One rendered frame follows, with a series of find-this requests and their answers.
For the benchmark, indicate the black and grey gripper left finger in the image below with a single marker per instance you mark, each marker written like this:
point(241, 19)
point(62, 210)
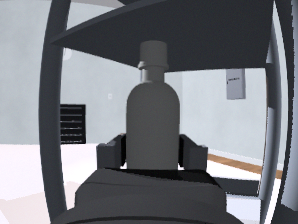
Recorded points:
point(112, 154)

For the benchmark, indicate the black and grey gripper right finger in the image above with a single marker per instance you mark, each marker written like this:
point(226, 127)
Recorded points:
point(191, 155)

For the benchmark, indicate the grey bottle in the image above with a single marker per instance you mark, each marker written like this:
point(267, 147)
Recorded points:
point(152, 114)

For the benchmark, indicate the dark grey shelving unit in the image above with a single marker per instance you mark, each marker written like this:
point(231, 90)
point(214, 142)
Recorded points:
point(200, 35)

